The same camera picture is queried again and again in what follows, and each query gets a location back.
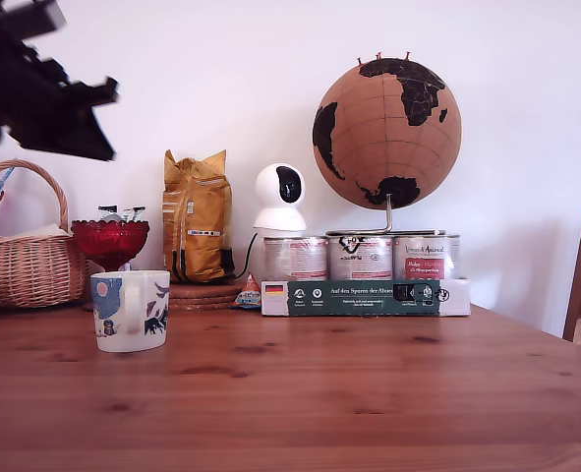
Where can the black white green sachet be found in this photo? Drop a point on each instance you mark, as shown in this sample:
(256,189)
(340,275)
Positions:
(106,210)
(139,214)
(127,214)

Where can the triangular orange blue snack packet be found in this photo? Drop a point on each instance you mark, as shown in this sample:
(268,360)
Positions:
(247,295)

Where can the cork globe on metal stand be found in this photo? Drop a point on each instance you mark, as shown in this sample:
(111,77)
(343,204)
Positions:
(383,137)

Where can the white dome security camera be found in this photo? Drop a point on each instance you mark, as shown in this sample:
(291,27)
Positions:
(280,196)

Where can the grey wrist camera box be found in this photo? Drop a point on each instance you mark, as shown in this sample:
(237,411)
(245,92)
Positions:
(34,15)

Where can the yellow coffee bag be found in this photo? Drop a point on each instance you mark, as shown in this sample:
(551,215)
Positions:
(196,221)

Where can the red glass pedestal bowl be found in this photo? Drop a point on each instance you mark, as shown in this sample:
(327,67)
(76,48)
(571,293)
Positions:
(108,241)

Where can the round cork trivet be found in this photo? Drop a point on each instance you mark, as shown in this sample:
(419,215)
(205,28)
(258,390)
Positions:
(201,305)
(201,287)
(201,296)

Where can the white mug with blue illustration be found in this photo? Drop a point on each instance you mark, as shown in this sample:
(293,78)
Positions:
(123,314)

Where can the cardboard tray with flag print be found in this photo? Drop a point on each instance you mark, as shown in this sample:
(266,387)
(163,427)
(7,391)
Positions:
(368,295)

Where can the shrink-wrapped food can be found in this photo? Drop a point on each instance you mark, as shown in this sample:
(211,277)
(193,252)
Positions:
(426,258)
(360,258)
(295,258)

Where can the pale grey wrapped item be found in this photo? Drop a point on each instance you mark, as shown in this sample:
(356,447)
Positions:
(112,217)

